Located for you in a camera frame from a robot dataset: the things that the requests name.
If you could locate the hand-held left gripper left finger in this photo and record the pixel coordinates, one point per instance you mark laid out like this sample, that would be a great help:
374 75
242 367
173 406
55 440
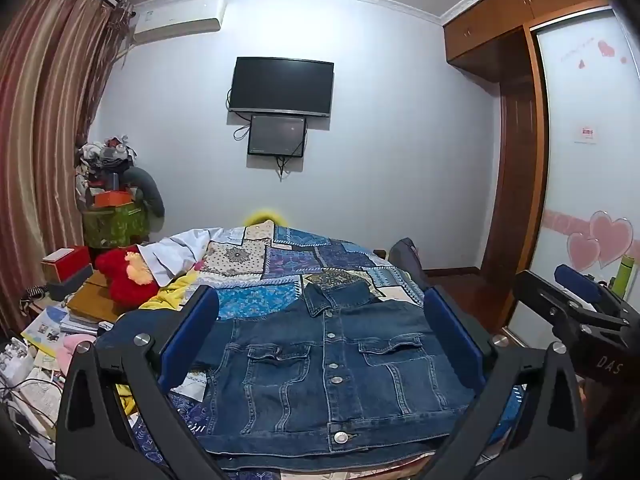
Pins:
192 332

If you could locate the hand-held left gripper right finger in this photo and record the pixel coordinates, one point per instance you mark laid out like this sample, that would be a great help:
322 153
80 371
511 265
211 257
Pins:
452 332

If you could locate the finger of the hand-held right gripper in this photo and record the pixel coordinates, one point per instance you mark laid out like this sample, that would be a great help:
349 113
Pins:
575 280
547 305

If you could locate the blue denim jacket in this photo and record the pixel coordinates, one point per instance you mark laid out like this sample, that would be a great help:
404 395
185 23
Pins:
325 385

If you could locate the pile of mixed clothes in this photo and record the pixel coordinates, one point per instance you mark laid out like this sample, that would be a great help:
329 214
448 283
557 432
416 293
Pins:
102 157

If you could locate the yellow cloth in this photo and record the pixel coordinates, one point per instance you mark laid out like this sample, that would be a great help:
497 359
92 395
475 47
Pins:
172 294

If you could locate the green bottle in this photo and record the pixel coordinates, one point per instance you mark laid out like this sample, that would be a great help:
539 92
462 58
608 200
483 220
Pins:
624 275

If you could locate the white cloth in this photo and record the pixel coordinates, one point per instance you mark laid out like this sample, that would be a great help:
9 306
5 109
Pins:
170 255

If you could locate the red plush toy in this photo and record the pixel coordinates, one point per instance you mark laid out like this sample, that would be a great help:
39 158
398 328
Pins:
117 275

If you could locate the brown wooden box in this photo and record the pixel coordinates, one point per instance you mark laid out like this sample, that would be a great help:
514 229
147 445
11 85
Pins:
95 302

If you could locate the blue patchwork bedspread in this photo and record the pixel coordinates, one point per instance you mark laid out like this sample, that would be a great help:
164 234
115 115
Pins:
280 260

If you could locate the white heart-print sliding door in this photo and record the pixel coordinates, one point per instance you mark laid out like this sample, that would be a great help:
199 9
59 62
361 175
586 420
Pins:
585 160

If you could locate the pink soft item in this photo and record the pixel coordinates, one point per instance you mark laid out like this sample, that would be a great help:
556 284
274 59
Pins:
70 355

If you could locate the grey box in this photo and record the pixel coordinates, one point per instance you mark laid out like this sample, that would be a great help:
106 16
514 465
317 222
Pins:
70 287

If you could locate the green covered cabinet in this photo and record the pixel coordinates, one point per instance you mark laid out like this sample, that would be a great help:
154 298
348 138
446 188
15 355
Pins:
112 225

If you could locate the yellow plush item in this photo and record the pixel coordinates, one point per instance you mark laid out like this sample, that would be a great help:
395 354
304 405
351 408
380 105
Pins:
265 219

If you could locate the red box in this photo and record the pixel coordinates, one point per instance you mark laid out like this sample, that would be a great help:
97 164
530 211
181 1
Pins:
67 262

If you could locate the grey neck pillow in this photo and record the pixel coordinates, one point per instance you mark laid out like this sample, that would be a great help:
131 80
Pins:
150 192

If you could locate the printed magazine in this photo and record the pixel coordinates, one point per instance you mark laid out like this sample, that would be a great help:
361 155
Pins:
45 325

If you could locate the orange box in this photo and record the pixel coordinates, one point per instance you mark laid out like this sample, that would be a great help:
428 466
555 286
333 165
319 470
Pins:
112 199

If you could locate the striped brown curtain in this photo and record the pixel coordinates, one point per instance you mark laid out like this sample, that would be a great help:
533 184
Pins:
40 135

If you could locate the brown wooden wardrobe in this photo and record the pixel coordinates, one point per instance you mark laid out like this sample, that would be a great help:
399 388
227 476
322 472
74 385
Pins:
500 15

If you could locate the white air conditioner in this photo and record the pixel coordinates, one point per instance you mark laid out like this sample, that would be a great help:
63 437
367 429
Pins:
175 22

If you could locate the small black wall monitor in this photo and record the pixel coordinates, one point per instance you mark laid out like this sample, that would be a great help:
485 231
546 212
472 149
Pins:
276 135

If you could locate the black wall television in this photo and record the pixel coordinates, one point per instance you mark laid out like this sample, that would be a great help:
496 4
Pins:
281 86

